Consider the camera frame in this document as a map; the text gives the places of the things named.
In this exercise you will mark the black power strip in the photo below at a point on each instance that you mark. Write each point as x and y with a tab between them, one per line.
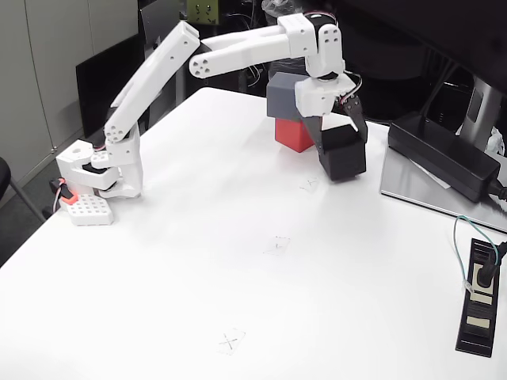
477	324

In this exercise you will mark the white crumpled paper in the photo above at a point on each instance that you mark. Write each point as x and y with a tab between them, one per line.
497	142

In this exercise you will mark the gray cube block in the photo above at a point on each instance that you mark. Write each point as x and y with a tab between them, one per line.
281	99

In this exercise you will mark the silver monitor stand neck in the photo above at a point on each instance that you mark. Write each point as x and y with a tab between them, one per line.
481	107

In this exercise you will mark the silver monitor base plate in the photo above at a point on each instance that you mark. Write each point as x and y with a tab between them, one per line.
404	182

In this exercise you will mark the red cube block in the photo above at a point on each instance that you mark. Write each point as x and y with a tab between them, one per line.
291	136

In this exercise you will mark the black power adapter brick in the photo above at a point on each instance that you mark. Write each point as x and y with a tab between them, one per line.
439	154

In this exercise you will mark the black power plug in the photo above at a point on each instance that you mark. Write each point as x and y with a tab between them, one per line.
485	275

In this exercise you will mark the black chair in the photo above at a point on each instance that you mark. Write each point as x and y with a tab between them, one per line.
3	174

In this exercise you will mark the clear tape X mark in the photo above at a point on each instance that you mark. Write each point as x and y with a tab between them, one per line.
278	245
309	184
229	341

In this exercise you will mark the black flat panel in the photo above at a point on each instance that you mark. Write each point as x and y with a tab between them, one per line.
95	87

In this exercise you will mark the black monitor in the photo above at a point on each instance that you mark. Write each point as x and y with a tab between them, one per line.
416	27

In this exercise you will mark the white perforated table clamp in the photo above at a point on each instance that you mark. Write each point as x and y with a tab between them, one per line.
91	211

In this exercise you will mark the green box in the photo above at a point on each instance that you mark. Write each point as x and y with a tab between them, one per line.
202	12

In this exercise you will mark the black cube block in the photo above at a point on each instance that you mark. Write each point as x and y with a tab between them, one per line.
344	158

